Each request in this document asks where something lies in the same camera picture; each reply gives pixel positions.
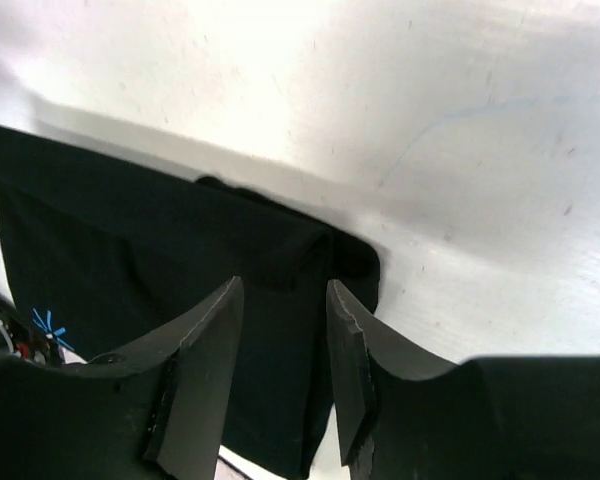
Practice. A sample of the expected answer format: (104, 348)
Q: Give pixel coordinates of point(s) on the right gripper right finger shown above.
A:
(403, 412)

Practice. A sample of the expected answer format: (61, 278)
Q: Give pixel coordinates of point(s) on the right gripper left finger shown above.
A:
(152, 409)

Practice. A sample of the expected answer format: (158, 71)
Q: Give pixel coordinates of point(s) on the black t shirt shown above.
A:
(99, 251)

